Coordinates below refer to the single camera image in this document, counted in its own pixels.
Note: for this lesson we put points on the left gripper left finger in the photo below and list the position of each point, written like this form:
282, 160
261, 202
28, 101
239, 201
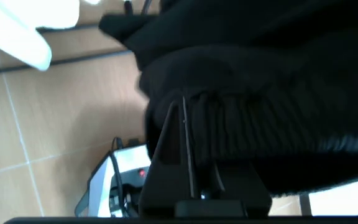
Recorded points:
169, 186

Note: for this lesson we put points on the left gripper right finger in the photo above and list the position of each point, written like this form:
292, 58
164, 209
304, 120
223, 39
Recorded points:
244, 193

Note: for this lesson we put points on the black garment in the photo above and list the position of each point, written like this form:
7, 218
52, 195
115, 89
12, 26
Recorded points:
259, 77

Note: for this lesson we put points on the white printed t-shirt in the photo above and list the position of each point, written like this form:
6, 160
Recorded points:
17, 37

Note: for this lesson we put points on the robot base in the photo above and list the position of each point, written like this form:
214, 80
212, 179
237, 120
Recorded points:
101, 186

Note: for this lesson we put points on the black clothes rack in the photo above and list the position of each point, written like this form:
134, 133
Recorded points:
89, 57

